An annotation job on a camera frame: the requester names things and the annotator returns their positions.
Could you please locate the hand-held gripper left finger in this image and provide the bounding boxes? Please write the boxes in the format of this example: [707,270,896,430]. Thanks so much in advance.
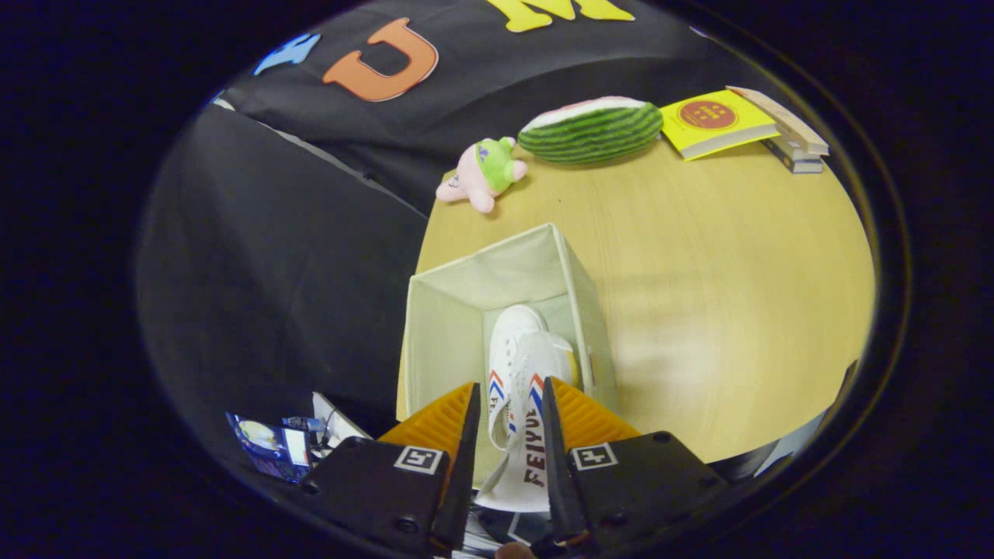
[299,380,482,558]

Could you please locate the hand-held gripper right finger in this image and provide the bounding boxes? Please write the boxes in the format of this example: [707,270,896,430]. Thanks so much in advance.
[541,377,731,558]

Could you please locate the white canvas shoe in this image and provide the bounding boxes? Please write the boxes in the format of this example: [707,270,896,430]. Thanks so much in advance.
[474,331,581,514]
[486,304,549,453]

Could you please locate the cream fabric storage box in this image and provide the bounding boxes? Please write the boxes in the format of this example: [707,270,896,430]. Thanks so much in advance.
[395,223,620,515]

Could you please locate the open laptop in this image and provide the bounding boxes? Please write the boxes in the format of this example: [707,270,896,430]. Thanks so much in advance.
[224,411,312,484]

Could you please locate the white paper sheets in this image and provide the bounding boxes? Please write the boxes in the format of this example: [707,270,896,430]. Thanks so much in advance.
[312,391,373,445]

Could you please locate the black backdrop cloth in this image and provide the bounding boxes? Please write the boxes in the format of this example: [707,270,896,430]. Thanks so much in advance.
[136,0,785,498]

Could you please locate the pink and green plush toy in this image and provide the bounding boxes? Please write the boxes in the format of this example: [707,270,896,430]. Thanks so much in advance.
[434,136,530,215]

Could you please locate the watermelon slice plush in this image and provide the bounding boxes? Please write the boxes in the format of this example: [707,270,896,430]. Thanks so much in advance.
[516,95,666,166]

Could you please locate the yellow book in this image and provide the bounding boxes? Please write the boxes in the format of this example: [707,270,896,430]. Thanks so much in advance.
[658,89,780,162]

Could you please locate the beige book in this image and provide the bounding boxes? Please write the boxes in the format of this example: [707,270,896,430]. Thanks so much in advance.
[725,85,830,156]

